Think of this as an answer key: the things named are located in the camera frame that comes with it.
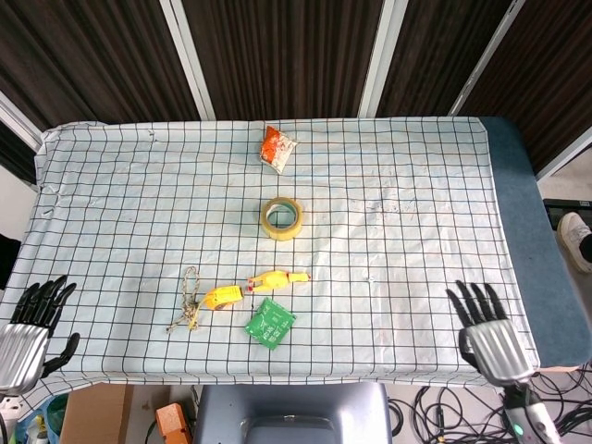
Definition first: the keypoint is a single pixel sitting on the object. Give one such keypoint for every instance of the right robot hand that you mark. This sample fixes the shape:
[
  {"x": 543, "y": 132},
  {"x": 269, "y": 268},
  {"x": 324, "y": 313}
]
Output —
[{"x": 494, "y": 344}]

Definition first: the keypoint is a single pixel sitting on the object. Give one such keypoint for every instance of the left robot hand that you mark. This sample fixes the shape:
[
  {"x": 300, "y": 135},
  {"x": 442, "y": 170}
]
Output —
[{"x": 20, "y": 340}]

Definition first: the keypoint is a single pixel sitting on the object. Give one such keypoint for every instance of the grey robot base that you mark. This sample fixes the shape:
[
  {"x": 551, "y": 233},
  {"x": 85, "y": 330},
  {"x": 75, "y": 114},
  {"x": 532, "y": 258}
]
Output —
[{"x": 290, "y": 411}]

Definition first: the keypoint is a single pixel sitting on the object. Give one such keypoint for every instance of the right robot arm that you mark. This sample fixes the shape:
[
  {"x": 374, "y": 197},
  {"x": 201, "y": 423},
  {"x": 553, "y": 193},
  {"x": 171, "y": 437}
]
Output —
[{"x": 527, "y": 414}]

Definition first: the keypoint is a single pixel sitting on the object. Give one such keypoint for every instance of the cardboard box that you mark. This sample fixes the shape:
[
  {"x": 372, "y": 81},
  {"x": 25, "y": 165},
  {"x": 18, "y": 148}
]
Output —
[{"x": 94, "y": 414}]

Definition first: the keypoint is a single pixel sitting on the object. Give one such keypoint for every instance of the blue table pad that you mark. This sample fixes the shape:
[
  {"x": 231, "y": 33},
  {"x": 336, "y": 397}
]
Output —
[{"x": 527, "y": 240}]

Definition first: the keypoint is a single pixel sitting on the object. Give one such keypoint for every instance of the white sneaker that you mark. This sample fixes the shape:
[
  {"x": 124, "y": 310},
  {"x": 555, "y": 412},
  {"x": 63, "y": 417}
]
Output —
[{"x": 575, "y": 240}]

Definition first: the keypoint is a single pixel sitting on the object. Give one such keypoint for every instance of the orange box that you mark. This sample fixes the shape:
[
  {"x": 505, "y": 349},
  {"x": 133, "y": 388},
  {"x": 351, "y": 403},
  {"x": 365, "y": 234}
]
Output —
[{"x": 172, "y": 422}]

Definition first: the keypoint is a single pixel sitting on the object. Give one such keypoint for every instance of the green sachet packet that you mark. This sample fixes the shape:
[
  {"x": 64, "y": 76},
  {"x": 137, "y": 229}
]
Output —
[{"x": 270, "y": 323}]

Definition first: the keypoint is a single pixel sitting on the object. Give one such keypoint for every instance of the yellow rubber chicken toy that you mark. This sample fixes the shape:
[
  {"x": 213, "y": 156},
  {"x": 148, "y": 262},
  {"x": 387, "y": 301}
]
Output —
[{"x": 275, "y": 280}]

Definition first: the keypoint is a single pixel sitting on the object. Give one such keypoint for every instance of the clear packing tape roll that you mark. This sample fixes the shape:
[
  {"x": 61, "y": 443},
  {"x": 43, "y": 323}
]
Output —
[{"x": 282, "y": 218}]

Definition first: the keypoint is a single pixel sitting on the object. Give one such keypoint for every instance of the checkered white tablecloth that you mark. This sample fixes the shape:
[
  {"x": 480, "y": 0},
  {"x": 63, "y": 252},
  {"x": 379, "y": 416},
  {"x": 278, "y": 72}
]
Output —
[{"x": 259, "y": 240}]

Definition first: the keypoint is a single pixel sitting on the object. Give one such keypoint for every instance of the orange white snack packet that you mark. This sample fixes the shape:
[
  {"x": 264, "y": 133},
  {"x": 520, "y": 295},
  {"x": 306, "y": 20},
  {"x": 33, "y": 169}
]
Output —
[{"x": 277, "y": 149}]

